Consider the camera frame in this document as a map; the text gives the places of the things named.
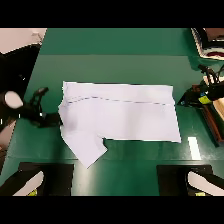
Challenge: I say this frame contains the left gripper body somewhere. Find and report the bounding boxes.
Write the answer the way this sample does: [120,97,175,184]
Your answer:
[36,112,64,129]

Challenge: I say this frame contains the heap of clothes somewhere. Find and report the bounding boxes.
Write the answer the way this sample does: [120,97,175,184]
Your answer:
[190,27,224,62]

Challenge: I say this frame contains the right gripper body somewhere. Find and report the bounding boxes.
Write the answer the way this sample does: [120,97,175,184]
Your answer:
[177,85,208,108]

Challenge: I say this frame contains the white shirt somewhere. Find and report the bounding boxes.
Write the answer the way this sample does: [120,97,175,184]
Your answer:
[58,80,183,170]

